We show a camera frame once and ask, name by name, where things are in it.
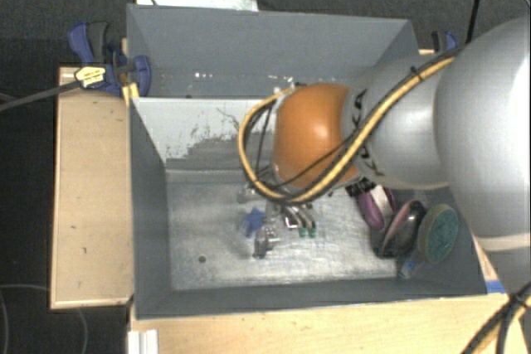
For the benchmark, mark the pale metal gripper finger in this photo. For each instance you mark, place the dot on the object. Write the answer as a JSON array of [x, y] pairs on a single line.
[[249, 195], [264, 241]]

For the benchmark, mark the small blue object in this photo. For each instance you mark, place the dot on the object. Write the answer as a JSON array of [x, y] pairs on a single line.
[[252, 220]]

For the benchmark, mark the purple and white object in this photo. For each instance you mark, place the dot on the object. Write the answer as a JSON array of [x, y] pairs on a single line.
[[370, 209]]

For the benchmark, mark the pink and black sunglasses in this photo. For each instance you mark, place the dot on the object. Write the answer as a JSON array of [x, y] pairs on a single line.
[[401, 229]]

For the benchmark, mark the clear plastic bottle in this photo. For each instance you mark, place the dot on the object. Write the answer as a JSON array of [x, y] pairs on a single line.
[[411, 267]]

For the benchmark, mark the grey metal bin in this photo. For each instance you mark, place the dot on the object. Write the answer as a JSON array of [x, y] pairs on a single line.
[[199, 54]]

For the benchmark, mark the pale wood board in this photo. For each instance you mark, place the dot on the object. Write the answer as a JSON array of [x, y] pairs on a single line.
[[93, 199]]

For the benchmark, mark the round green sponge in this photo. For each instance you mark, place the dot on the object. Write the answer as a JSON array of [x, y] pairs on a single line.
[[439, 234]]

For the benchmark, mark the black cylinder on white bracket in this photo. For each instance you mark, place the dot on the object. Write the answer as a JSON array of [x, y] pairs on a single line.
[[357, 189]]

